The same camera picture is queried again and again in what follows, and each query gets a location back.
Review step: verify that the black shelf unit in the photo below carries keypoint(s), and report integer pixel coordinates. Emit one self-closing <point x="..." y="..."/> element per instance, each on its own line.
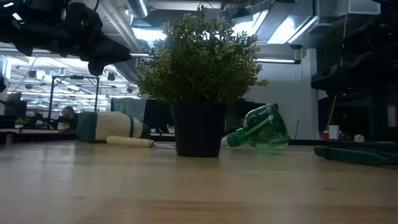
<point x="373" y="118"/>

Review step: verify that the beige and green gardening bag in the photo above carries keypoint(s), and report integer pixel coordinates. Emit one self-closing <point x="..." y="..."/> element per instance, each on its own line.
<point x="112" y="124"/>

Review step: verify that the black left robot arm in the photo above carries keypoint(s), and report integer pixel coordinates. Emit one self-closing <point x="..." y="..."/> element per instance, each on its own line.
<point x="12" y="25"/>

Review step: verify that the grey hanging cloth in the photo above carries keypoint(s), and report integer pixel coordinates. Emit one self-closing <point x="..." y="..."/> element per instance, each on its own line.
<point x="129" y="109"/>

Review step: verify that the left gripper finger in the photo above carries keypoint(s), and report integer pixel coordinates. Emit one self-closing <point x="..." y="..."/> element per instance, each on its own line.
<point x="109" y="51"/>
<point x="96" y="68"/>

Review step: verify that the small white object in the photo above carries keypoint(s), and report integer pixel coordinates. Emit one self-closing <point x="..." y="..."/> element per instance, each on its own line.
<point x="359" y="138"/>

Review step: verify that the black aluminium table frame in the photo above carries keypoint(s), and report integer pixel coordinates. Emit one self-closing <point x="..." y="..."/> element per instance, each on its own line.
<point x="40" y="138"/>

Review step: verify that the green transparent spray bottle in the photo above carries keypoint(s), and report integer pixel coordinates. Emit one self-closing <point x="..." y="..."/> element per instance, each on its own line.
<point x="264" y="130"/>

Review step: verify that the artificial green plant black pot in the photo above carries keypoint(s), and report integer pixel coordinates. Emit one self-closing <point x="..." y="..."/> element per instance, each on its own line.
<point x="199" y="130"/>

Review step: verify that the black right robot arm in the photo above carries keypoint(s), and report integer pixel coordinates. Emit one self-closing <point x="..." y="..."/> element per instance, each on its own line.
<point x="388" y="12"/>

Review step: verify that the black monitor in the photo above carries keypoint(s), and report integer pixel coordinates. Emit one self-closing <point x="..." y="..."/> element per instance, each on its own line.
<point x="17" y="105"/>

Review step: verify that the fluorescent light tube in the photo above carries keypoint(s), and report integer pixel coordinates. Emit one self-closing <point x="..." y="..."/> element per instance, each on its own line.
<point x="276" y="60"/>

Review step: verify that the silver ventilation duct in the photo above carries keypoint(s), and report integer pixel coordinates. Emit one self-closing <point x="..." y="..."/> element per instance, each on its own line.
<point x="138" y="7"/>

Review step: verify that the small red can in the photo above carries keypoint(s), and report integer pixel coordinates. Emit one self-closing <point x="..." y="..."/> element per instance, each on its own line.
<point x="326" y="135"/>

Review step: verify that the small wooden stick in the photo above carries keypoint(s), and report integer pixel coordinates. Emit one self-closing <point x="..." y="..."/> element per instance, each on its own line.
<point x="130" y="141"/>

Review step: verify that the black metal stand frame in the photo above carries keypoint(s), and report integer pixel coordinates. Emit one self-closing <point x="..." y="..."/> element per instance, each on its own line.
<point x="51" y="99"/>

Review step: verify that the small distant potted plant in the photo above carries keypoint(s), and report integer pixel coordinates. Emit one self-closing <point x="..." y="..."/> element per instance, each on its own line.
<point x="22" y="123"/>

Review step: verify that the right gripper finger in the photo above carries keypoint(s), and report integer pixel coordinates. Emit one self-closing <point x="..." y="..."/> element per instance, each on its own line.
<point x="345" y="81"/>

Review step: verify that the person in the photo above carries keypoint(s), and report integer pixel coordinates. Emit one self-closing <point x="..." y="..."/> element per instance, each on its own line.
<point x="70" y="116"/>

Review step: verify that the white cup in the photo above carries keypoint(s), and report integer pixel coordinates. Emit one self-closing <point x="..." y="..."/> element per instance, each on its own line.
<point x="334" y="132"/>

